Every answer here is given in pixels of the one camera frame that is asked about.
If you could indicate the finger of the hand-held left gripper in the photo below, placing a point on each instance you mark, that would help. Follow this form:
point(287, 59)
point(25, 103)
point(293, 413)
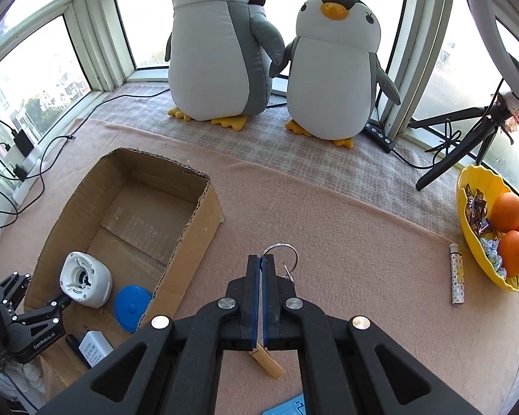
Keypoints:
point(47, 311)
point(15, 289)

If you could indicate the white power strip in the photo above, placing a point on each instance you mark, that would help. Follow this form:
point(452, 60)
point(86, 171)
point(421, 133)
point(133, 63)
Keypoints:
point(26, 173)

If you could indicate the blue phone stand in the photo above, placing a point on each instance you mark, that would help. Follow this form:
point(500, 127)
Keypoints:
point(285, 406)

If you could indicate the black power adapter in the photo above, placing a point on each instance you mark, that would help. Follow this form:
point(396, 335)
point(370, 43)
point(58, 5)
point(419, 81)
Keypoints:
point(23, 141)

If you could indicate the black inline remote control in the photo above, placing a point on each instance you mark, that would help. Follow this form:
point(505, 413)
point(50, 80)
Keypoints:
point(378, 137)

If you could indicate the red and white paper tag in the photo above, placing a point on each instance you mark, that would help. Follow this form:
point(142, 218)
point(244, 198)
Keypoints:
point(515, 110)

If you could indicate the pile of blue wrapped candies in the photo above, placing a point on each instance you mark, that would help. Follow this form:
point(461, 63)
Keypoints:
point(492, 257)

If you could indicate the black cylinder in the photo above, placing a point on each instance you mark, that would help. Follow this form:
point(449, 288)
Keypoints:
point(74, 348)

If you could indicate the pile of chocolate bars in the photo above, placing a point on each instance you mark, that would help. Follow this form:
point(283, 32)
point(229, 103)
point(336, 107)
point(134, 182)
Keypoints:
point(475, 209)

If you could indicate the white crumpled cloth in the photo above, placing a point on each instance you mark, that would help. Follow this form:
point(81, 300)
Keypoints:
point(26, 376)

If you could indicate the checkered grey cloth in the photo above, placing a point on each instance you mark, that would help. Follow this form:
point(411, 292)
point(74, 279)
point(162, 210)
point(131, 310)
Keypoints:
point(311, 160)

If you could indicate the black tripod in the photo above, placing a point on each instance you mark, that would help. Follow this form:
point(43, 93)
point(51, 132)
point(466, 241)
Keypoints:
point(450, 160)

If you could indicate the white round speaker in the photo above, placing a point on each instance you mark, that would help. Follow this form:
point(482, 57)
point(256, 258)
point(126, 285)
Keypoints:
point(86, 281)

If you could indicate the brown cardboard box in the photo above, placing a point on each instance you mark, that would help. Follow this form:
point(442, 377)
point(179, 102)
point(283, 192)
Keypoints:
point(155, 207)

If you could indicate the small penguin plush toy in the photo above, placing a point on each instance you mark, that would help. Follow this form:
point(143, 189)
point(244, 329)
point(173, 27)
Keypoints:
point(328, 82)

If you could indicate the yellow leaf-shaped bowl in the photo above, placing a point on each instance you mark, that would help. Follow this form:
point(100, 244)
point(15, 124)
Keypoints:
point(471, 229)

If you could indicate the large penguin plush toy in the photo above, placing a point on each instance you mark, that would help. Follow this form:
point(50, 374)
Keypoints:
point(212, 52)

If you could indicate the patterned lighter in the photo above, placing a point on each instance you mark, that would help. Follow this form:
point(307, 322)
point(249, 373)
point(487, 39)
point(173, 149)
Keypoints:
point(457, 274)

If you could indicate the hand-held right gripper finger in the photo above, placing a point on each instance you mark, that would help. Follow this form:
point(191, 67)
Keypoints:
point(256, 302)
point(264, 302)

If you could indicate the blue round tape measure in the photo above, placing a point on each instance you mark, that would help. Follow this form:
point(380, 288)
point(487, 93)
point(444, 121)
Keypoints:
point(132, 307)

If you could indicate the white charger plug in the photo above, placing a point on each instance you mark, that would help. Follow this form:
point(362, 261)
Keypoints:
point(95, 348)

